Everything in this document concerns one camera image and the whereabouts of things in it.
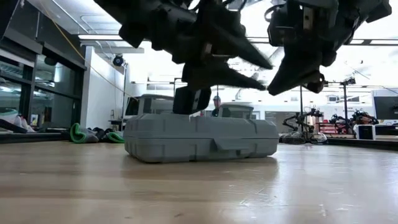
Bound black round pole-mounted camera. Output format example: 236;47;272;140
112;54;126;68

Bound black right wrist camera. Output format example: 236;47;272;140
266;4;290;47

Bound thin black pole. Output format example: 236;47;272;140
299;85;305;125

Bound black desktop monitor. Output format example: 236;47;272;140
374;96;398;121
124;96;141;117

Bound white cloth bundle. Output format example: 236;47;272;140
11;114;35;134

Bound clear safety glasses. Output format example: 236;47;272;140
279;130;328;146

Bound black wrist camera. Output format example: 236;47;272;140
266;4;290;47
172;86;212;115

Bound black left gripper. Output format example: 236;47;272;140
149;0;274;91

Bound small white box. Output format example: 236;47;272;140
354;124;377;141

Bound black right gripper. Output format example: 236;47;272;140
267;0;340;96

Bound grey plastic tool case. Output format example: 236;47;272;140
123;112;280;164

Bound person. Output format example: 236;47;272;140
211;95;232;118

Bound grey office chair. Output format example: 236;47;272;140
136;94;175;115
219;103;255;119

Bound black tripod stand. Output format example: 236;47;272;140
325;77;358;135

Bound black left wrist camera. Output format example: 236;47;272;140
172;86;212;115

